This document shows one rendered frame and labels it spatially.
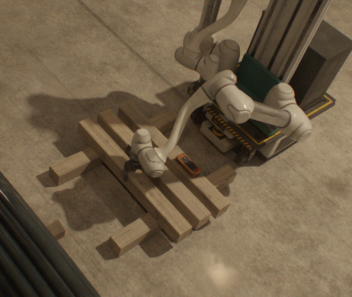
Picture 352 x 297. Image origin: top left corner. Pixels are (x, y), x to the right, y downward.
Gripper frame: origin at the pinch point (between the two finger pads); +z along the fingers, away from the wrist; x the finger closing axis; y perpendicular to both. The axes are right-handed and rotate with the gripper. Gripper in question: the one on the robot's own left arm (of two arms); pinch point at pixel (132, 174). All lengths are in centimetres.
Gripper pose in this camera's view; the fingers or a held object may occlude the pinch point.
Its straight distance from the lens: 313.1
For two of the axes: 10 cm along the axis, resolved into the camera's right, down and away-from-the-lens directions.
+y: 6.5, 6.5, -3.9
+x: 7.3, -3.8, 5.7
